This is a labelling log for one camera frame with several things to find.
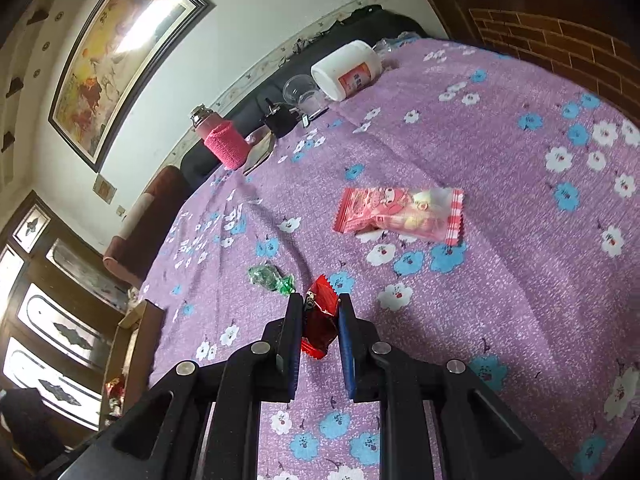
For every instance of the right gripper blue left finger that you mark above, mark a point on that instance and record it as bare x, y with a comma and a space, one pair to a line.
288, 348

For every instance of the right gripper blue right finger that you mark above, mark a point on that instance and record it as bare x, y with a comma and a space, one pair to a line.
355, 339

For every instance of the small red candy packet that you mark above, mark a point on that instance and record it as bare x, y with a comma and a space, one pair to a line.
320, 318

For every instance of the green candy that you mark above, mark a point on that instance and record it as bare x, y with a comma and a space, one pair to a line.
269, 277

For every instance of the pink cartoon snack bag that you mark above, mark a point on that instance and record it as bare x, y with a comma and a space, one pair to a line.
434, 214

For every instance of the red long snack packet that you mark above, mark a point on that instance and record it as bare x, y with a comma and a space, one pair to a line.
115, 390

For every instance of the cardboard tray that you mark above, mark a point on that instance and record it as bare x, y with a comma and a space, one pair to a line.
132, 355

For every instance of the purple floral tablecloth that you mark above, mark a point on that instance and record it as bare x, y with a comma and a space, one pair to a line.
541, 298

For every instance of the brown armchair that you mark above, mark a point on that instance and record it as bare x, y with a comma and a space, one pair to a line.
133, 249

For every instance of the booklet on table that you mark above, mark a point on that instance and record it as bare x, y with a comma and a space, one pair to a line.
262, 142

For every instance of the pink sleeved thermos bottle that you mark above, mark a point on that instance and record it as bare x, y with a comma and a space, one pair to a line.
220, 137

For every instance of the small black container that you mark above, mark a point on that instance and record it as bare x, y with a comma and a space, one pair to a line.
279, 119

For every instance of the wooden glass doors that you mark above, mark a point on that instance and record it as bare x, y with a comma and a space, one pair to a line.
59, 314

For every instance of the white plastic jar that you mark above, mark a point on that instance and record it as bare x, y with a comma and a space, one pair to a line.
347, 70

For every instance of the black leather sofa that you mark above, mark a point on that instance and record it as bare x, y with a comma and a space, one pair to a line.
370, 25

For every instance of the wooden cabinet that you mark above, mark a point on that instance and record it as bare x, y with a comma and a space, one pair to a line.
580, 40

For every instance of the small wall plaque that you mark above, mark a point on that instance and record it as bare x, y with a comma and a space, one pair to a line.
104, 189

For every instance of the framed wall painting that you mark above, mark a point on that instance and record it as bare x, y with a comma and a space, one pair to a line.
117, 51

